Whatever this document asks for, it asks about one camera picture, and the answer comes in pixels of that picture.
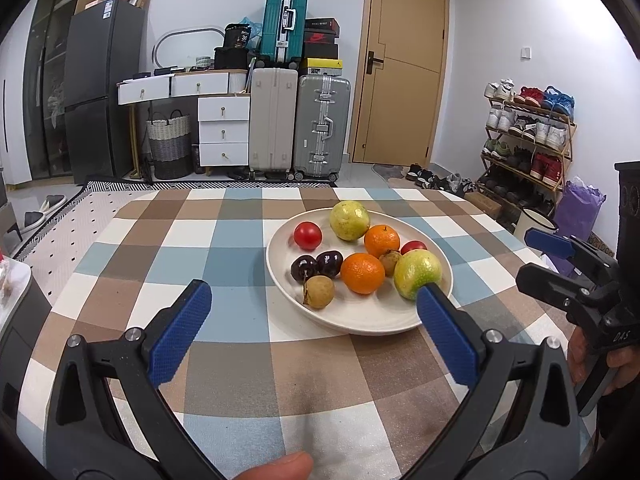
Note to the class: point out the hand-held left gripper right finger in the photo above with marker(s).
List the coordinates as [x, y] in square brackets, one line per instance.
[445, 335]

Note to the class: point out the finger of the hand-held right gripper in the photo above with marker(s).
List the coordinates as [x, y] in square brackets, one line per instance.
[550, 285]
[550, 244]

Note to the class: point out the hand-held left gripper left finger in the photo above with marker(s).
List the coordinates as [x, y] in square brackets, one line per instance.
[180, 332]

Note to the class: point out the green citrus fruit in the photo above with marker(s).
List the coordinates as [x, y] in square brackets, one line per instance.
[417, 274]

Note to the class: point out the white plate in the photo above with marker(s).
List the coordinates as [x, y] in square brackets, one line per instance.
[370, 315]

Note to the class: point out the brown longan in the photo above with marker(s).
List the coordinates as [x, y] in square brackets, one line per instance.
[318, 291]
[390, 262]

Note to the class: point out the red cherry tomato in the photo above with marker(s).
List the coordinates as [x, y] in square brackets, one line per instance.
[307, 235]
[413, 247]

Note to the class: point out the orange tangerine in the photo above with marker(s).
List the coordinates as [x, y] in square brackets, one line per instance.
[363, 273]
[382, 241]

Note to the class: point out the dark red cherry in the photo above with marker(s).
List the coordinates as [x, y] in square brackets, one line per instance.
[330, 263]
[304, 268]

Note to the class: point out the person's right forearm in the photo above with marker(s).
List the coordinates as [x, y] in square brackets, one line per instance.
[620, 427]

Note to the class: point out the person's right hand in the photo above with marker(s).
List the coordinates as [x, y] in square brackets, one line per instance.
[580, 360]

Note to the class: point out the person's left hand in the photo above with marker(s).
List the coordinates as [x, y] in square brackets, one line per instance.
[275, 467]

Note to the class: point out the white bucket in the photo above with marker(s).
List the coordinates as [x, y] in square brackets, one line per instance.
[532, 222]

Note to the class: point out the purple plastic bag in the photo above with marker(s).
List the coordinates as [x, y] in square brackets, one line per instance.
[580, 207]

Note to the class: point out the brown cardboard box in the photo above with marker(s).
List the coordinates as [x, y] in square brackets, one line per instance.
[482, 205]

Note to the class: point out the checked tablecloth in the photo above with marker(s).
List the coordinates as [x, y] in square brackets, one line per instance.
[240, 270]

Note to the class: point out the wooden shoe rack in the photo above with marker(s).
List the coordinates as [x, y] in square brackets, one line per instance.
[567, 145]

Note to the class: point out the rows of sneakers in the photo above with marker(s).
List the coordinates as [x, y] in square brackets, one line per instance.
[530, 130]

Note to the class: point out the pile of assorted shoes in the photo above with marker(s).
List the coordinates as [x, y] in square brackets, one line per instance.
[440, 180]

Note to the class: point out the yellow-green guava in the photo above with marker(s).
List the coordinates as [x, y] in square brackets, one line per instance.
[349, 220]

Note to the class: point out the grey door mat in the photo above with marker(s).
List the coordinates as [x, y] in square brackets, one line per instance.
[390, 172]

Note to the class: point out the clear plastic bag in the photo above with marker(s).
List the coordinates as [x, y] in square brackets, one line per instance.
[10, 280]

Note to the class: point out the grey white slipper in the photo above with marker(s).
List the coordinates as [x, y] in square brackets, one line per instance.
[32, 222]
[51, 203]

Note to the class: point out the woven laundry basket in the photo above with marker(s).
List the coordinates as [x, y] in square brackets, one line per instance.
[170, 145]

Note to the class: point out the white drawer dresser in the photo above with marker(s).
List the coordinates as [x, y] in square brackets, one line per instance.
[222, 130]

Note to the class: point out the beige suitcase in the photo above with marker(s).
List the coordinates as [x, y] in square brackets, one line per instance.
[272, 120]

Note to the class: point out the wooden door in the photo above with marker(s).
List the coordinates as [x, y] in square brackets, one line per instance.
[400, 60]

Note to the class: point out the silver suitcase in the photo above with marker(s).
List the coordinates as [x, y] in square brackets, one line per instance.
[320, 125]

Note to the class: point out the white ribbed bin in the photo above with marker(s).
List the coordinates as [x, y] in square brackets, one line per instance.
[238, 81]

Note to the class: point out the dark grey fridge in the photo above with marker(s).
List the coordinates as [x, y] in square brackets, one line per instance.
[100, 85]

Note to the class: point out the black storage box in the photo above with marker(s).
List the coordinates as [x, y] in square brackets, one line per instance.
[230, 59]

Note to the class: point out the glass door cabinet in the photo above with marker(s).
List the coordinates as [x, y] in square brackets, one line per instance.
[45, 85]

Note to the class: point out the oval mirror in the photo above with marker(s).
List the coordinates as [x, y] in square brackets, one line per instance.
[160, 45]

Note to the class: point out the yellow black shoe box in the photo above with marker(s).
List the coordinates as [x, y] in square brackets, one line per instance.
[321, 67]

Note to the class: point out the black paper bag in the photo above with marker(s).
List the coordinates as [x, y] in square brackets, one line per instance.
[236, 37]

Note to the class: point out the blue plastic bag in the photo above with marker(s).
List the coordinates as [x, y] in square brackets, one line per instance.
[255, 30]

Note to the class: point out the teal suitcase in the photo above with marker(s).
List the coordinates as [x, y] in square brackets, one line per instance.
[272, 25]

